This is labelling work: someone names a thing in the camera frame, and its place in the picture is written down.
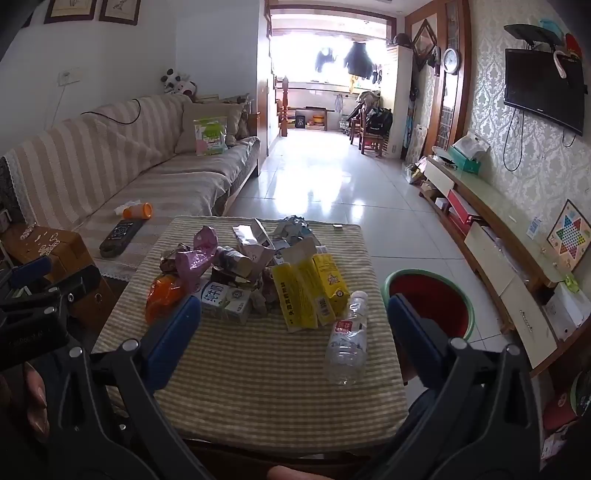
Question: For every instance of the colourful checkers board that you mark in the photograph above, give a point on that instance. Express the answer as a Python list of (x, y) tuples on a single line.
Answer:
[(565, 235)]

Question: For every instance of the diamond wooden frame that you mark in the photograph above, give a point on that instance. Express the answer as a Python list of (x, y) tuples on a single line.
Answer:
[(424, 39)]

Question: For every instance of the green striped table cloth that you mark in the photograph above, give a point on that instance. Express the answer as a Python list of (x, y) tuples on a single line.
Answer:
[(258, 383)]

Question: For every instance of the brown cushion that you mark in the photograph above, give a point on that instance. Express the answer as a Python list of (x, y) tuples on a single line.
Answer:
[(241, 124)]

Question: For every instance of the wooden post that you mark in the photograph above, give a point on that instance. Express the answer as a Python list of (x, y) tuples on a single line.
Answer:
[(284, 106)]

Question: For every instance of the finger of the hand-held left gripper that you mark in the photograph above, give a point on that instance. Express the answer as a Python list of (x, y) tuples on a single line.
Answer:
[(30, 271), (83, 281)]

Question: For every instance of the black television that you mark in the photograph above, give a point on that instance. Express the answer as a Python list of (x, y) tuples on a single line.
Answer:
[(540, 87)]

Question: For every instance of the tall white cabinet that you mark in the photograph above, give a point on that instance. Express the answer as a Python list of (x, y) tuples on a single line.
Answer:
[(399, 92)]

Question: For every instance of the beige cushion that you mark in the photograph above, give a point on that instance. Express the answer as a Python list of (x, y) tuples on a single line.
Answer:
[(189, 129)]

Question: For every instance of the green snack packet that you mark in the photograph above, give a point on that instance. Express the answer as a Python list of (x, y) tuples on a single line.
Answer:
[(210, 134)]

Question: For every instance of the pink plastic bag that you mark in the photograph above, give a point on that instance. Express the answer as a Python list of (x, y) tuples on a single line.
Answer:
[(194, 263)]

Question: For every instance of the orange cup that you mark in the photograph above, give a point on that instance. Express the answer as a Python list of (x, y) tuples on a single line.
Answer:
[(141, 211)]

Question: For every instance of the red flat box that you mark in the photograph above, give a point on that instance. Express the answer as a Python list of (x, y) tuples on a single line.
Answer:
[(461, 207)]

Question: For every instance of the white tissue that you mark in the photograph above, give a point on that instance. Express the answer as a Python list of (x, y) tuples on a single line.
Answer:
[(124, 206)]

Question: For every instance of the blue white card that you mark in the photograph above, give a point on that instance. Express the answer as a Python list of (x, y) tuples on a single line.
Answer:
[(535, 227)]

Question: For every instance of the yellow snack packets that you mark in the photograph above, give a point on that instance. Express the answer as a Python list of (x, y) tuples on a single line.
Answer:
[(295, 295)]

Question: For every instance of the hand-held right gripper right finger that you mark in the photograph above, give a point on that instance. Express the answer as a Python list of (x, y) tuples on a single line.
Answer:
[(411, 332)]

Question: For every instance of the red round object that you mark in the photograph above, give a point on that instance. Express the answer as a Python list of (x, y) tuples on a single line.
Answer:
[(574, 45)]

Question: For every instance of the brown wrapper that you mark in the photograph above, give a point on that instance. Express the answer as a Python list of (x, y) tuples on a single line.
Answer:
[(263, 295)]

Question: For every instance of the black backpack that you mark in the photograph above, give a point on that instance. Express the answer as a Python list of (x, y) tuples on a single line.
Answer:
[(378, 121)]

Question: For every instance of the teal object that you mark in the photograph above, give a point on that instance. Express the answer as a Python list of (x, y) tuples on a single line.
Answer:
[(551, 27)]

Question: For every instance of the wooden lattice partition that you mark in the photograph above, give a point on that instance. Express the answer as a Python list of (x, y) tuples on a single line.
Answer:
[(461, 69)]

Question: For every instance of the red bin with green rim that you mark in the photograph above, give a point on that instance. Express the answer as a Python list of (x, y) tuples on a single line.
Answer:
[(438, 304)]

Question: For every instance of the wooden picture frame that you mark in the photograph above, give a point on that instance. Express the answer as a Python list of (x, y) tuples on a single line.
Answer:
[(69, 10), (120, 10)]

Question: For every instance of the brown cardboard box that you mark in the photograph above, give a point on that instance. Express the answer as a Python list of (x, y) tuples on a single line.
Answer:
[(55, 249)]

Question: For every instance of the yellow star carton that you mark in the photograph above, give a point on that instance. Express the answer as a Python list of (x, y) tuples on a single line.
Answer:
[(330, 277)]

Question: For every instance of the long wooden television cabinet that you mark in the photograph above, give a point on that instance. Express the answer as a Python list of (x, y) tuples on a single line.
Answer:
[(498, 203)]

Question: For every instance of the white green milk carton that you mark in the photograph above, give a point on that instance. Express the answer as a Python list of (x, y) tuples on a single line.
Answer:
[(221, 300)]

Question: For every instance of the open cardboard box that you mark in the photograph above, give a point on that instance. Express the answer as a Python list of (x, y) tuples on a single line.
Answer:
[(415, 171)]

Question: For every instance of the round wall clock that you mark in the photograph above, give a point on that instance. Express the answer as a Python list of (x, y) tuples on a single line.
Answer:
[(451, 60)]

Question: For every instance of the green box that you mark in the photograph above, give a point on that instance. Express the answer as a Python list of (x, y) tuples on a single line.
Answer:
[(461, 161)]

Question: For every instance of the black white plush toy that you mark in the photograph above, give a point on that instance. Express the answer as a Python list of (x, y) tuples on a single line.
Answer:
[(175, 83)]

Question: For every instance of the clear plastic bottle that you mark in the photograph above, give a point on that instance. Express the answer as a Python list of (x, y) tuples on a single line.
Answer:
[(346, 350)]

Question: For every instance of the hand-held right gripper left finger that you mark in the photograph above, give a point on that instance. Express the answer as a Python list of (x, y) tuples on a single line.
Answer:
[(171, 341)]

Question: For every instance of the small green toy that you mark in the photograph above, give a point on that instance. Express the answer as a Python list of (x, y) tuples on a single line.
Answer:
[(571, 282)]

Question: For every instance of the white plastic bag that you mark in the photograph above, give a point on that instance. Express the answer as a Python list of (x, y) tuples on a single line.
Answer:
[(471, 143)]

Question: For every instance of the person's left hand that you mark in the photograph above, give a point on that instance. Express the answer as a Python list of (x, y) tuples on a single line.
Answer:
[(37, 392)]

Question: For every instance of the pink curved hook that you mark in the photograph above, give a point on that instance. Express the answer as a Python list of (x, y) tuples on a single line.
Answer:
[(559, 64)]

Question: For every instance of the patterned leaning board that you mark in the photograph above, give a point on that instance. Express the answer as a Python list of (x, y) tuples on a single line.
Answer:
[(419, 141)]

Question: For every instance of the black handheld device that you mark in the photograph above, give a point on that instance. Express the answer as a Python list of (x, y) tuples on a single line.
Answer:
[(120, 235)]

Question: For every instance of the red round tin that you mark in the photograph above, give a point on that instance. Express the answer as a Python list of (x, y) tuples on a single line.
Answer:
[(556, 410)]

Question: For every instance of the white wall socket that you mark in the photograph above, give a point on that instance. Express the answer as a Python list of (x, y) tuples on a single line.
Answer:
[(69, 77)]

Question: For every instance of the black hanging jacket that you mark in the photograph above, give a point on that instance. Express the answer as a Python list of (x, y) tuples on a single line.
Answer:
[(358, 60)]

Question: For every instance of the wooden chair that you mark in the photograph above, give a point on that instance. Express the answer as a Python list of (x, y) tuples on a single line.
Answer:
[(369, 143)]

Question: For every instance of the beige striped sofa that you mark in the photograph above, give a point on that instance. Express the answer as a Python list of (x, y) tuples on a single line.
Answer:
[(92, 152)]

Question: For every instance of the silver blue wrapper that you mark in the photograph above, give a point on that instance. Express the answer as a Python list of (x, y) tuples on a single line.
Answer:
[(293, 228)]

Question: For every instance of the orange plastic bag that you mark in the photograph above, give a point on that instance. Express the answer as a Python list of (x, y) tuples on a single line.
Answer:
[(164, 293)]

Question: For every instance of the dark hanging jacket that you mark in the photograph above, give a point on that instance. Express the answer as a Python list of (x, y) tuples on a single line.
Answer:
[(325, 60)]

